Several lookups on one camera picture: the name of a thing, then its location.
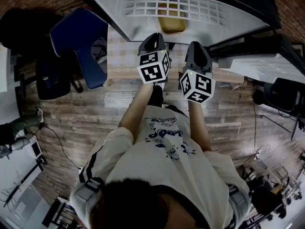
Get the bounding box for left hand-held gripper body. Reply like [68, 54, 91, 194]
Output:
[137, 47, 171, 84]

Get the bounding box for person's right forearm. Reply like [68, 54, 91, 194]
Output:
[188, 100, 212, 152]

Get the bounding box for black metal stand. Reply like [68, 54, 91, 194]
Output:
[240, 149, 305, 225]
[41, 198, 81, 229]

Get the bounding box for table with floral cloth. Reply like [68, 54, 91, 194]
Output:
[103, 25, 245, 88]

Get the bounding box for grey harness strap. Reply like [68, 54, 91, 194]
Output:
[76, 177, 105, 201]
[227, 184, 250, 208]

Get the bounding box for person's left forearm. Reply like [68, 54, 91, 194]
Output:
[118, 82, 153, 138]

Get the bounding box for white fridge shelf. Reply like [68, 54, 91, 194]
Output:
[125, 0, 227, 26]

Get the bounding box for black grey office chair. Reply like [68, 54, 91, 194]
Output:
[252, 77, 305, 115]

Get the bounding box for person's white printed shirt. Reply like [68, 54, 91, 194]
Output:
[70, 105, 251, 229]

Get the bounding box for person's black shorts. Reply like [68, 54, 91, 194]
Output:
[147, 84, 189, 118]

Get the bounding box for dark grey cap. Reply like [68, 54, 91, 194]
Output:
[91, 37, 109, 74]

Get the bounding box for white desk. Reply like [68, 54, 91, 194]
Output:
[0, 45, 11, 93]

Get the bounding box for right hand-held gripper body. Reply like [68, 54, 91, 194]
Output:
[179, 61, 216, 104]

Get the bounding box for black floor cable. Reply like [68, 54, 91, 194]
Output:
[42, 125, 81, 169]

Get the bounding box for blue chair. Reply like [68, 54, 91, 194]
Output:
[49, 7, 109, 90]

